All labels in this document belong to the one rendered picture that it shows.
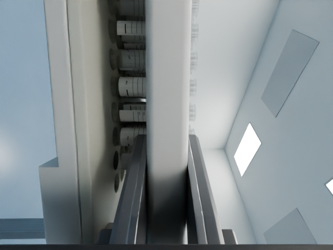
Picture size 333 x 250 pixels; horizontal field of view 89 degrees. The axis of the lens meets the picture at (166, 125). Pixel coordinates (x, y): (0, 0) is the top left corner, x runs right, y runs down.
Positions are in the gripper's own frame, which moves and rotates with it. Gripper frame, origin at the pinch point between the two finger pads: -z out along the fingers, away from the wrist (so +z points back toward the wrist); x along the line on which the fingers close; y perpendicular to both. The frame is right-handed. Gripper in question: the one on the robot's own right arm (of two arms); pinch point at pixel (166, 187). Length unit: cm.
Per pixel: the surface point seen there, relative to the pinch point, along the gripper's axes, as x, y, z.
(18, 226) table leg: 42, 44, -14
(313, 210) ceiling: -182, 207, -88
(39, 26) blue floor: 108, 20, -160
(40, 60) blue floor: 108, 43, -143
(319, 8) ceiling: -181, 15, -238
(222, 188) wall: -139, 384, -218
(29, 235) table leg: 38, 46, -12
